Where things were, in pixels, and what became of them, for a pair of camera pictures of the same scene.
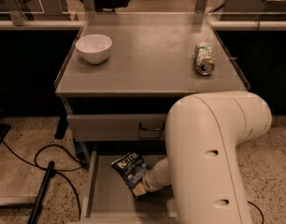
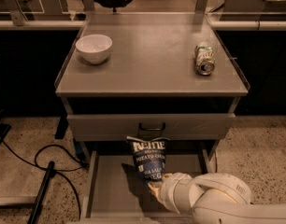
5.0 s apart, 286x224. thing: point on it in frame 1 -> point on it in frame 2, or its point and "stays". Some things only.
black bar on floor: x=50 y=173 stays
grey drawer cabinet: x=120 y=80 stays
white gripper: x=150 y=180 -> x=170 y=189
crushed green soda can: x=205 y=59 stays
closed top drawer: x=116 y=127 stays
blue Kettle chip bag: x=132 y=168 -> x=150 y=157
